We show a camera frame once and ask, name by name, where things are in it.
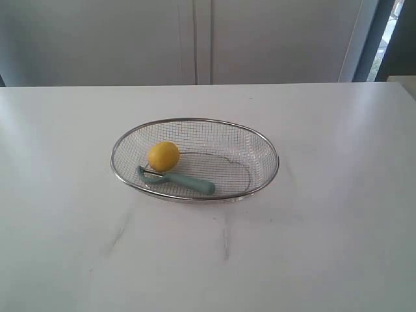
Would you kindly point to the yellow lemon with sticker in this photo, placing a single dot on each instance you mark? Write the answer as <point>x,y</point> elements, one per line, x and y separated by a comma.
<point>163,156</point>

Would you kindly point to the teal handled peeler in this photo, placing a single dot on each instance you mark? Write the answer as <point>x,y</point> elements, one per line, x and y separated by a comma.
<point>198,185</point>

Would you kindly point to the oval wire mesh basket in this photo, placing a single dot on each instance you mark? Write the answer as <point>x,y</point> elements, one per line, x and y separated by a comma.
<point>237,159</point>

